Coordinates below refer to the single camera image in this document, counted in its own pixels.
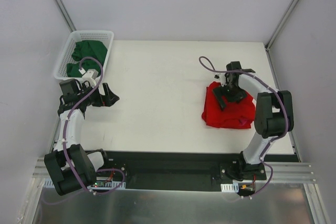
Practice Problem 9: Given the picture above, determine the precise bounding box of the red t shirt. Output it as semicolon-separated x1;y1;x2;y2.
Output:
201;81;255;130

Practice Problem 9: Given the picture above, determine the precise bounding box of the pink t shirt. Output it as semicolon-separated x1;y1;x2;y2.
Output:
238;118;251;129

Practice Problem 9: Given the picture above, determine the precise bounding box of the white plastic basket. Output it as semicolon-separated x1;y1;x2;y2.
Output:
54;30;114;80

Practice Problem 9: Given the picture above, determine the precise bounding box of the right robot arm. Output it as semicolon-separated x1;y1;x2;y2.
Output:
213;61;294;181

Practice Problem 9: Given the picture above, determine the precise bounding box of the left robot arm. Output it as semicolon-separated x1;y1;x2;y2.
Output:
44;79;120;196

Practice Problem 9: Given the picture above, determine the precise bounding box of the green t shirt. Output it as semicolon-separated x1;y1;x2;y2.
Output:
66;40;108;78

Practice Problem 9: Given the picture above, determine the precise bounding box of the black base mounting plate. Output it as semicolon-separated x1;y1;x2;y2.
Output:
105;151;267;191

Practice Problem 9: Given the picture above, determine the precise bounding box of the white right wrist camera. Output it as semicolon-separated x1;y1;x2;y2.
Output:
214;73;226;85

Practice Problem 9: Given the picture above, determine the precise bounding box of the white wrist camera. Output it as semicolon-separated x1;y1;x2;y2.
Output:
79;68;98;81
214;73;226;85

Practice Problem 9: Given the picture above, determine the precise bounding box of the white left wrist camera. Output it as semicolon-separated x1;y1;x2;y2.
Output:
79;68;98;81

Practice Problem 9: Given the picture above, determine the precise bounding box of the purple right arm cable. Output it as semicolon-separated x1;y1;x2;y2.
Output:
198;56;289;204

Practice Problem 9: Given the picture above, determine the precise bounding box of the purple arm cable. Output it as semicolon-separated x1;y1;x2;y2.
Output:
198;56;289;204
41;57;126;205

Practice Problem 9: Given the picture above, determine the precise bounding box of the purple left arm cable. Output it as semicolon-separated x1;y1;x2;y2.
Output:
41;57;126;205

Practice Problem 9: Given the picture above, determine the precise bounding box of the right white cable duct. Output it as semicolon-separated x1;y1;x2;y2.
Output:
220;183;239;193

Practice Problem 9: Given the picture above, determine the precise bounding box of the white cable duct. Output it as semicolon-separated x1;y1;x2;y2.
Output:
44;179;126;190
220;183;239;193

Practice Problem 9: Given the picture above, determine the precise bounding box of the aluminium front rail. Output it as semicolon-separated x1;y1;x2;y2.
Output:
33;140;316;183

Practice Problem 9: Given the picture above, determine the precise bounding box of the left white cable duct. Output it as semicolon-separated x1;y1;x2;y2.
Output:
44;179;126;190

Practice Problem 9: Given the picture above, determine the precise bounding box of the right aluminium frame post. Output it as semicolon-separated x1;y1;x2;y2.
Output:
265;0;301;52

